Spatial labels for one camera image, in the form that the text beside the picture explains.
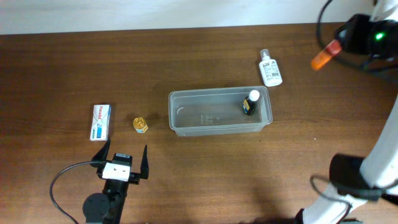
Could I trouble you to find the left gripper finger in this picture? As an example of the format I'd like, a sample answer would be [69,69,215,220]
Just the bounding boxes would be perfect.
[140,145,149,179]
[91,139,111,166]

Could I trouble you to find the orange tube white cap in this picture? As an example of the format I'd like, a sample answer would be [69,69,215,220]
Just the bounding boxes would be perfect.
[311,40,342,70]

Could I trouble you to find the white spray bottle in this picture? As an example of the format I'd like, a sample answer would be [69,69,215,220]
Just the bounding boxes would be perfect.
[259,49,282,87]

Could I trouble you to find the dark bottle white cap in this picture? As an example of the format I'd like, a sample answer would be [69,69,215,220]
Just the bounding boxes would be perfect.
[243,90,260,116]

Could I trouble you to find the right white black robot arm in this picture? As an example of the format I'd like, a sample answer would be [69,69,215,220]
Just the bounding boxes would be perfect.
[293,0,397,224]

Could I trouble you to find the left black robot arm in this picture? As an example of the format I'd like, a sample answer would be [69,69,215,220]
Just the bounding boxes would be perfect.
[82,140,149,224]

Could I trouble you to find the clear plastic container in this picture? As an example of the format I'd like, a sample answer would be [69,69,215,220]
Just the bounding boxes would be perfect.
[169,86,273,137]

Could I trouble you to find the white Panadol medicine box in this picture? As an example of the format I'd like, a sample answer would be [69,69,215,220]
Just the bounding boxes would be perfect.
[90,105,111,141]

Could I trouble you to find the small gold lid jar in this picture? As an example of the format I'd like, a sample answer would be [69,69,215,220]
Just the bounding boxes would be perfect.
[133,117,148,133]

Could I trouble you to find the right black camera cable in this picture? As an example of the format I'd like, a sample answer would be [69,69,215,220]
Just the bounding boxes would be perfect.
[310,0,398,224]

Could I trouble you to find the black camera cable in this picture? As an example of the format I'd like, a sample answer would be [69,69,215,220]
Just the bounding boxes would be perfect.
[49,161,105,224]
[310,0,398,224]

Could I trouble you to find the left black camera cable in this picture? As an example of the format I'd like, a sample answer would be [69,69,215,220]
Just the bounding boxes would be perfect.
[49,161,105,224]

